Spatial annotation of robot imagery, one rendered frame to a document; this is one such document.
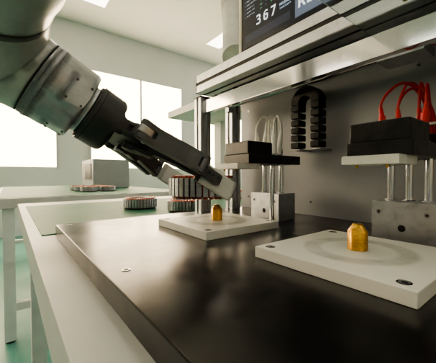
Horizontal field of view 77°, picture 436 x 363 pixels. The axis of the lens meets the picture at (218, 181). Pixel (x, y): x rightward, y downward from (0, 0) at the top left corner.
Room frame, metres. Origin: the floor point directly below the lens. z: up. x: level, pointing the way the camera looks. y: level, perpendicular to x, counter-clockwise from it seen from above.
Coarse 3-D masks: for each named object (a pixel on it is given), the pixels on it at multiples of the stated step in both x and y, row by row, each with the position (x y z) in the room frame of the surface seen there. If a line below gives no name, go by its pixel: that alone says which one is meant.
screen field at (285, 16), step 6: (288, 12) 0.51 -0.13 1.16; (276, 18) 0.53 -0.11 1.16; (282, 18) 0.52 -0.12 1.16; (288, 18) 0.51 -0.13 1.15; (270, 24) 0.55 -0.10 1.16; (276, 24) 0.53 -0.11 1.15; (258, 30) 0.57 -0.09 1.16; (264, 30) 0.56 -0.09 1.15; (246, 36) 0.60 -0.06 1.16; (252, 36) 0.59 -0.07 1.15; (258, 36) 0.57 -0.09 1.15; (246, 42) 0.60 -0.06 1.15
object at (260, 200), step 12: (252, 192) 0.57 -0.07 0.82; (264, 192) 0.56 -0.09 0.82; (276, 192) 0.55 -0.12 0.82; (288, 192) 0.55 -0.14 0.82; (252, 204) 0.57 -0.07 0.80; (264, 204) 0.55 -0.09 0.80; (276, 204) 0.52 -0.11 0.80; (288, 204) 0.53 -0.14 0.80; (252, 216) 0.57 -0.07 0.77; (264, 216) 0.55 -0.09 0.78; (276, 216) 0.52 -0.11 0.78; (288, 216) 0.53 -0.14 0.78
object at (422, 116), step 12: (396, 84) 0.37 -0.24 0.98; (408, 84) 0.37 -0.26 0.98; (420, 84) 0.37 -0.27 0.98; (384, 96) 0.38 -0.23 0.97; (420, 96) 0.36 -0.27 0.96; (396, 108) 0.37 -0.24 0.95; (420, 108) 0.36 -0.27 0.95; (432, 108) 0.37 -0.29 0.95; (432, 120) 0.37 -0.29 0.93; (432, 132) 0.38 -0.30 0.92
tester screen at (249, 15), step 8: (248, 0) 0.60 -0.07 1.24; (256, 0) 0.58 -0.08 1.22; (264, 0) 0.56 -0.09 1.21; (272, 0) 0.54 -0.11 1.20; (280, 0) 0.53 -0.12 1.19; (288, 0) 0.51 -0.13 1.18; (248, 8) 0.60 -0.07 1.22; (256, 8) 0.58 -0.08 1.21; (264, 8) 0.56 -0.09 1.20; (280, 8) 0.53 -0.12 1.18; (288, 8) 0.51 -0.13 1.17; (248, 16) 0.60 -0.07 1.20; (304, 16) 0.48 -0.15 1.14; (248, 24) 0.60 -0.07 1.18; (264, 24) 0.56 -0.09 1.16; (280, 24) 0.53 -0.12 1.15; (288, 24) 0.51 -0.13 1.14; (248, 32) 0.60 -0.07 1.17; (272, 32) 0.54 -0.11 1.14; (256, 40) 0.58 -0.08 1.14
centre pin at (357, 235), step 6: (348, 228) 0.29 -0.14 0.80; (354, 228) 0.28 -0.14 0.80; (360, 228) 0.28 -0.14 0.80; (348, 234) 0.28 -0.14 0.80; (354, 234) 0.28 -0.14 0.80; (360, 234) 0.27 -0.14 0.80; (366, 234) 0.27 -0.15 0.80; (348, 240) 0.28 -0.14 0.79; (354, 240) 0.28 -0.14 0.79; (360, 240) 0.27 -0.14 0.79; (366, 240) 0.27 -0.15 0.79; (348, 246) 0.28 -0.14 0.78; (354, 246) 0.28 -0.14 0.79; (360, 246) 0.27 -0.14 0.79; (366, 246) 0.27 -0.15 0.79
